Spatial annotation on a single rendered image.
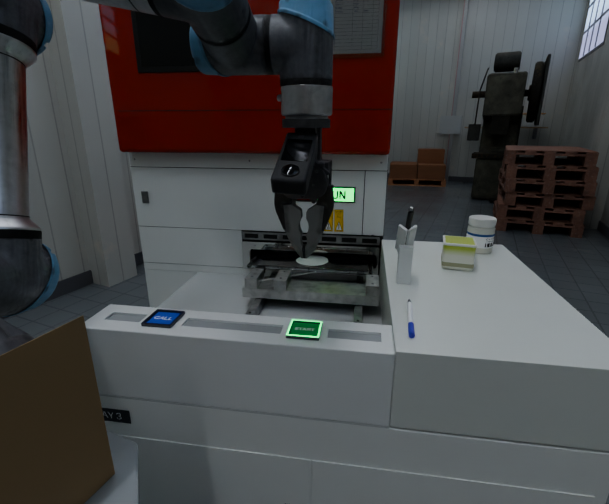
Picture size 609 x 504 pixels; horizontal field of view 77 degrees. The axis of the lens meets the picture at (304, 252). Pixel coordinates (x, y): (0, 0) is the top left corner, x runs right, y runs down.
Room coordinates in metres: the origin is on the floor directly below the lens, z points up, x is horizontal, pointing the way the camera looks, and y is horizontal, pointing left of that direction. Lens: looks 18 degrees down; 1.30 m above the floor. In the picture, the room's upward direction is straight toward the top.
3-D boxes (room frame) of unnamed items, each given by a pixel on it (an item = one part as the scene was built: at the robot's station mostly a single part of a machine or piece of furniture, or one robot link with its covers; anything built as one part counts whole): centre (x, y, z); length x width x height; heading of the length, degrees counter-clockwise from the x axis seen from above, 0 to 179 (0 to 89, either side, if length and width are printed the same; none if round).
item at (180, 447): (0.83, -0.06, 0.41); 0.96 x 0.64 x 0.82; 81
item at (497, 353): (0.80, -0.36, 0.89); 0.62 x 0.35 x 0.14; 171
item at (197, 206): (1.20, 0.16, 1.02); 0.81 x 0.03 x 0.40; 81
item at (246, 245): (1.16, -0.02, 0.89); 0.44 x 0.02 x 0.10; 81
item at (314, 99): (0.60, 0.00, 1.33); 0.08 x 0.08 x 0.05
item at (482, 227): (1.02, -0.49, 1.01); 0.07 x 0.07 x 0.10
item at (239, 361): (0.60, 0.12, 0.89); 0.55 x 0.09 x 0.14; 81
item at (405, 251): (0.80, -0.22, 1.03); 0.06 x 0.04 x 0.13; 171
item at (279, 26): (0.60, 0.00, 1.41); 0.09 x 0.08 x 0.11; 85
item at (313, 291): (0.97, -0.02, 0.87); 0.36 x 0.08 x 0.03; 81
